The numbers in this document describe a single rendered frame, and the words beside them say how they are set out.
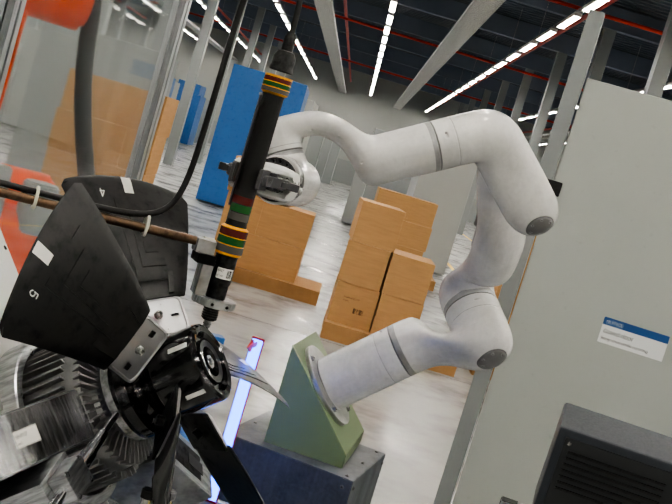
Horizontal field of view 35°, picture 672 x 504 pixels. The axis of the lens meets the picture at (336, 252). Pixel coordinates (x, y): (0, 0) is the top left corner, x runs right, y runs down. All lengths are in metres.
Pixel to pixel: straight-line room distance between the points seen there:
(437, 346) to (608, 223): 1.23
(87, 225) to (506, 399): 2.20
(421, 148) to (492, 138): 0.13
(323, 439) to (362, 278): 6.97
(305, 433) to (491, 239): 0.58
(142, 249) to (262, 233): 9.29
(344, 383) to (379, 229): 6.92
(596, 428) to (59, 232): 1.01
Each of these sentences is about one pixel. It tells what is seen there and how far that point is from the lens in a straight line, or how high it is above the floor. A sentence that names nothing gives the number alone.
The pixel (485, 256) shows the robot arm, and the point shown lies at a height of 1.45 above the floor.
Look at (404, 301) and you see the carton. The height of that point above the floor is 0.49.
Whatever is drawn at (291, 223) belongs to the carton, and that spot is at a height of 0.72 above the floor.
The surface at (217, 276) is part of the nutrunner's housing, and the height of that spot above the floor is 1.33.
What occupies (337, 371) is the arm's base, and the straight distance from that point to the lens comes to 2.32.
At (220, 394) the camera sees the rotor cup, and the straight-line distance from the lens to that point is 1.56.
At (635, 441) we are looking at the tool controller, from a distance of 1.95.
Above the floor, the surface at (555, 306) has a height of 1.30.
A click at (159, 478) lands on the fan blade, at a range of 1.31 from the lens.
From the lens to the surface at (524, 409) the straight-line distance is 3.43.
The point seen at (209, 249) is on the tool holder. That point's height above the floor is 1.37.
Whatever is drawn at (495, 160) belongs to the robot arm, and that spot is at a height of 1.63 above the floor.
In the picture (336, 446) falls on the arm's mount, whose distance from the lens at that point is 2.30.
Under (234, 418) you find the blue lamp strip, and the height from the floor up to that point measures 1.03.
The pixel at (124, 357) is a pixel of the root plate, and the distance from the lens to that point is 1.53.
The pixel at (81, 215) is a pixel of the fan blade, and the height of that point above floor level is 1.40.
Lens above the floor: 1.57
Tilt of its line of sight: 5 degrees down
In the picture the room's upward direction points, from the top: 17 degrees clockwise
